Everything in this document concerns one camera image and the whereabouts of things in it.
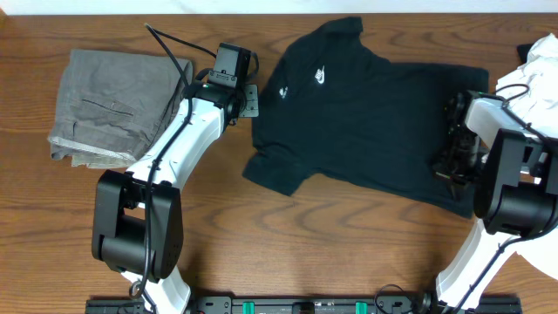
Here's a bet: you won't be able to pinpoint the black Nike t-shirt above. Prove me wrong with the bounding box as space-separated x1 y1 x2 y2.
243 17 489 217

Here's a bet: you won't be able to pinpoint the white crumpled garment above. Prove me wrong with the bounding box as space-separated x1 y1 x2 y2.
496 33 557 278

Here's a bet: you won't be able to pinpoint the folded grey shorts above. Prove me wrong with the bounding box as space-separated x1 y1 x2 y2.
48 49 193 168

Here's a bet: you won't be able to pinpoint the black garment under white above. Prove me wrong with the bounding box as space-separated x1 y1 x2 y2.
516 44 533 64

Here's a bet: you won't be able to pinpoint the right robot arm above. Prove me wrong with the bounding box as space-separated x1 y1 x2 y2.
418 92 557 313

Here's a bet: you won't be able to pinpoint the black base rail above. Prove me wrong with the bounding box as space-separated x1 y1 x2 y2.
85 295 523 314

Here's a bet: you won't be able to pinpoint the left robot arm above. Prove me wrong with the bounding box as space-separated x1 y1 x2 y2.
85 43 259 313

